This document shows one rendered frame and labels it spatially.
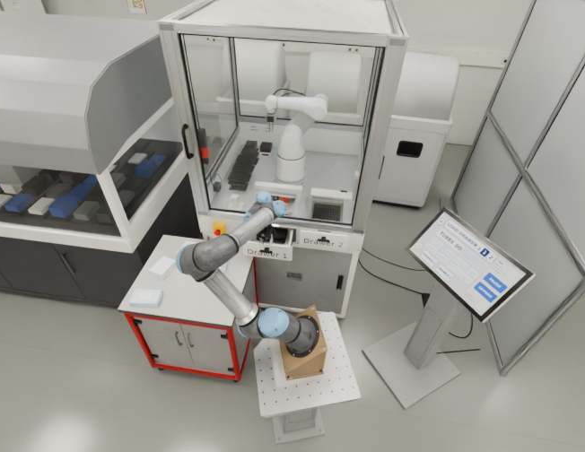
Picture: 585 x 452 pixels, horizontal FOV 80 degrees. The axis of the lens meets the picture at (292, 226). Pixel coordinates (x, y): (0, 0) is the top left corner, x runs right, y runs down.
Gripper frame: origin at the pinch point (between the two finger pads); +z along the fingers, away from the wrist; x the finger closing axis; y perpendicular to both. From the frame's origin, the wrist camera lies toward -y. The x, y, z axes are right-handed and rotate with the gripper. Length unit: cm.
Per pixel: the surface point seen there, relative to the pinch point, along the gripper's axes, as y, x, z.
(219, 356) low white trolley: 41, -23, 61
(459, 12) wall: -332, 153, -52
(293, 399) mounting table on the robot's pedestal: 74, 26, 19
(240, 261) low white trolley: -0.5, -17.4, 20.3
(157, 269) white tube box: 18, -60, 14
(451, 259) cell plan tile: 6, 96, -9
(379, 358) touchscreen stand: 11, 79, 93
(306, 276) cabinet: -18, 22, 49
